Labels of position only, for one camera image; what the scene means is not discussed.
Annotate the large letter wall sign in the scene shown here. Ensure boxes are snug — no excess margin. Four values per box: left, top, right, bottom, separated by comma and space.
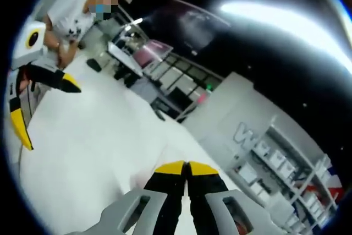
233, 121, 258, 149

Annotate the black flat device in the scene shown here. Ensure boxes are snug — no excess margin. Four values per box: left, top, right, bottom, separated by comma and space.
86, 58, 102, 73

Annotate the large white box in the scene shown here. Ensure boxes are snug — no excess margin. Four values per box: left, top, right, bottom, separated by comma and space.
238, 163, 260, 184

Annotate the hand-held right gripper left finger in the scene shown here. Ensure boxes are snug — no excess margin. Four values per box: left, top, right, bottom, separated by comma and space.
100, 160, 186, 235

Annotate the black framed glass partition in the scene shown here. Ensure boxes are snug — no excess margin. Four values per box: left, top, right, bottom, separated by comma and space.
148, 53, 221, 121

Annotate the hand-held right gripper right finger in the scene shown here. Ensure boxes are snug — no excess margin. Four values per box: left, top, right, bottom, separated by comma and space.
188, 161, 284, 235

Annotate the dark hanging display screen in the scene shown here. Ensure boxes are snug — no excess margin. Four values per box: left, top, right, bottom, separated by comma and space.
152, 5, 232, 54

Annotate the grey metal shelf unit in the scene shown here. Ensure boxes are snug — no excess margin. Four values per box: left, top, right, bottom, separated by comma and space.
228, 116, 331, 219
291, 154, 345, 233

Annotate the white storage bin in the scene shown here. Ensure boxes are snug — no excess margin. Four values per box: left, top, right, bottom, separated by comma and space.
277, 157, 293, 176
254, 140, 269, 155
267, 150, 282, 165

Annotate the row of white bins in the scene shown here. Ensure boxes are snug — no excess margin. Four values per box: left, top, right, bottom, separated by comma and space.
299, 190, 331, 225

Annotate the grey desk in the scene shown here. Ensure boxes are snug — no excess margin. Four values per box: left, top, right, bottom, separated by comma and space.
106, 24, 147, 82

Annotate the long ceiling light strip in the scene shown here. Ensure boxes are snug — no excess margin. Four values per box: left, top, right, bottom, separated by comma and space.
219, 0, 352, 74

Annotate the red blue wall banner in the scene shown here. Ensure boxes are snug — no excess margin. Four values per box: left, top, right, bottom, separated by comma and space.
299, 162, 345, 220

